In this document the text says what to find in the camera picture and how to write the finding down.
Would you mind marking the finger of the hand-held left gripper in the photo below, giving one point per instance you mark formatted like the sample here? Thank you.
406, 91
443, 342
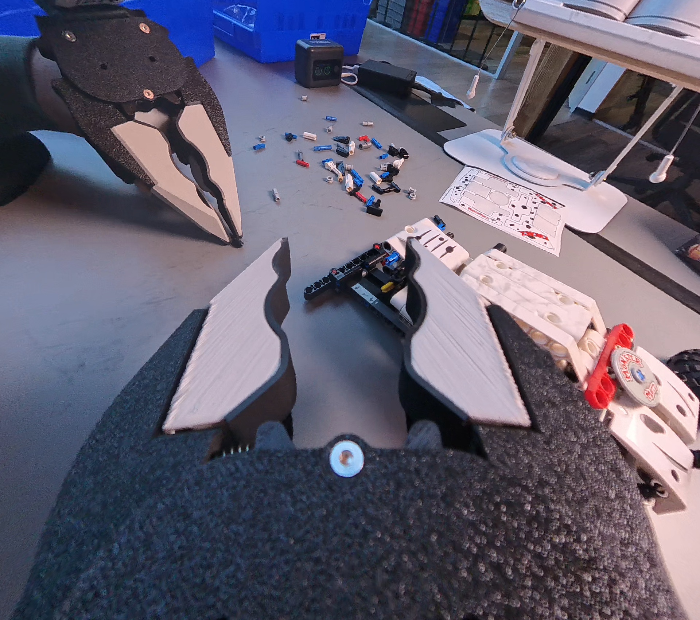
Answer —
210, 139
158, 160

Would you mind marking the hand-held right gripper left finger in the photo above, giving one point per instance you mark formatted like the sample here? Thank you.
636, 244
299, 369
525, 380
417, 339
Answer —
229, 357

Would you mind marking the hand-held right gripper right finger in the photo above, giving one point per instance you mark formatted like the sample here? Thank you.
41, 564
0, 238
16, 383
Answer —
465, 357

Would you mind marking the white brick toy truck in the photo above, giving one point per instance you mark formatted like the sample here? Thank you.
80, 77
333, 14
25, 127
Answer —
525, 292

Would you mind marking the person's left forearm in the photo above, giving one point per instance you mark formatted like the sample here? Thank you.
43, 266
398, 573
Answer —
27, 84

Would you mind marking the black device with green display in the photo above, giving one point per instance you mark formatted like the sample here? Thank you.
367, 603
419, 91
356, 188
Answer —
320, 62

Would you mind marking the white sticker sheet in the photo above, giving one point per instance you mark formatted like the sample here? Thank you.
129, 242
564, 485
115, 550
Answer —
492, 199

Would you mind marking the pile of small brick pieces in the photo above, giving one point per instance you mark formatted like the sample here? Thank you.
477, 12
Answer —
375, 210

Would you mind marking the black power adapter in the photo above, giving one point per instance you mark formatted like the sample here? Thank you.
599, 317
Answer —
385, 76

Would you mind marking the dark grey flat mat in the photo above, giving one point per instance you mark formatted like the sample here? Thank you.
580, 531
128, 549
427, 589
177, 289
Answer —
426, 122

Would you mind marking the black toy tyre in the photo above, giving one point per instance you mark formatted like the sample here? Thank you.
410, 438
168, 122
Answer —
686, 371

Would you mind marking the toy truck set box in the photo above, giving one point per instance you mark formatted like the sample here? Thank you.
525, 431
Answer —
689, 248

